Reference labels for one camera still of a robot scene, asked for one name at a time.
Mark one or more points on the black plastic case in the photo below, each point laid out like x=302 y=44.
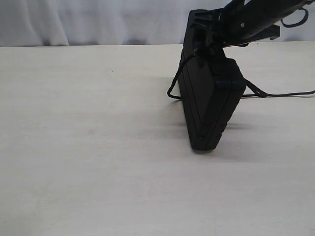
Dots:
x=210 y=91

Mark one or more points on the white curtain backdrop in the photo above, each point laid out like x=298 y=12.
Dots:
x=96 y=22

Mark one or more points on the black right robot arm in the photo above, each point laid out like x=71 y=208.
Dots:
x=201 y=49

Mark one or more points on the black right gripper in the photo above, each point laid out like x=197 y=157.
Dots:
x=239 y=23

